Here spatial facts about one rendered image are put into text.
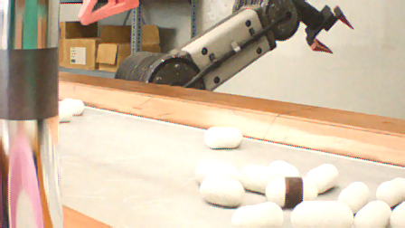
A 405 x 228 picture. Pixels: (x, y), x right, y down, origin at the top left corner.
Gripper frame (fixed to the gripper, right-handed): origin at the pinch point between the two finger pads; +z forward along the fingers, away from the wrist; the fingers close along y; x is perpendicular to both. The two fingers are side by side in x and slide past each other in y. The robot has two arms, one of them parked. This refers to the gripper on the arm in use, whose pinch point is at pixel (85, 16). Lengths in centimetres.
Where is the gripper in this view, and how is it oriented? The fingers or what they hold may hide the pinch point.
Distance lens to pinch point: 74.3
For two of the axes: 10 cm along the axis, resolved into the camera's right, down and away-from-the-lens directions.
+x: 4.3, 7.0, 5.7
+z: -5.4, 7.1, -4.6
